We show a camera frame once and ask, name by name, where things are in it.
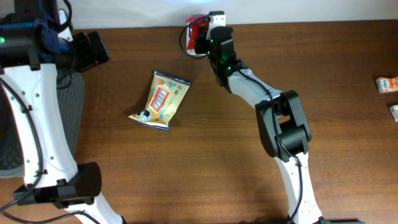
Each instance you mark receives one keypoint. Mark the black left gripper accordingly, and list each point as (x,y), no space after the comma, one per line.
(86,47)

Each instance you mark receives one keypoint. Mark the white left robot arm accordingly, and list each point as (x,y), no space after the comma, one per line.
(36,45)

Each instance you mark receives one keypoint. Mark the yellow snack bag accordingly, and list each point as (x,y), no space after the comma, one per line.
(165,96)

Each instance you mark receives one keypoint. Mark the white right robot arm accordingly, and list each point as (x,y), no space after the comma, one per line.
(283,127)

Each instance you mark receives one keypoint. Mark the white barcode scanner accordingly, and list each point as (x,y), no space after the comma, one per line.
(190,44)

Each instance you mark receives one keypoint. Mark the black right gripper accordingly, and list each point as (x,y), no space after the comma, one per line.
(201,43)

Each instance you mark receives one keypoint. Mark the red snack bag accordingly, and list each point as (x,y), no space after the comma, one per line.
(194,22)

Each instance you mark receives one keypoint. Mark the grey plastic mesh basket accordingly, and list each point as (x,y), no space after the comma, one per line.
(70,95)

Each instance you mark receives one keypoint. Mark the teal tissue pack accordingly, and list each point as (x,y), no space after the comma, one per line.
(394,112)

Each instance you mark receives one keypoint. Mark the orange tissue pack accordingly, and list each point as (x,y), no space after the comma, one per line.
(387,85)

